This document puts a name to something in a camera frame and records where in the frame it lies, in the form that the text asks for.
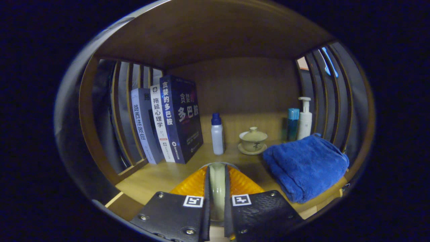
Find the wooden countertop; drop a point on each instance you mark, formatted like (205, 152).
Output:
(161, 178)

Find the blue folded towel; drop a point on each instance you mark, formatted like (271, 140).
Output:
(305, 168)

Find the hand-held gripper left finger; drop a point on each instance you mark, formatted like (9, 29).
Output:
(206, 208)

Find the white pump bottle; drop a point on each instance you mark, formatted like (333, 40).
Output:
(305, 124)

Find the dark navy book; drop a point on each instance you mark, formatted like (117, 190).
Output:
(183, 117)

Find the white bottle with blue cap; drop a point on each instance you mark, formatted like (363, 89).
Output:
(217, 137)

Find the wooden cabinet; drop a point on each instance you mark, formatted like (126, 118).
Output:
(235, 84)

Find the teal bottle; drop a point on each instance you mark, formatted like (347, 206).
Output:
(292, 124)

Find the beige lidded teacup with saucer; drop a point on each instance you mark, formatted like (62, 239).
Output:
(252, 141)

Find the lavender book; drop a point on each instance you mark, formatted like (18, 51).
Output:
(142, 127)

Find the white book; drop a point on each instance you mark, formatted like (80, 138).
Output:
(160, 127)

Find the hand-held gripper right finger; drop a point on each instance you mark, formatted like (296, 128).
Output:
(227, 211)

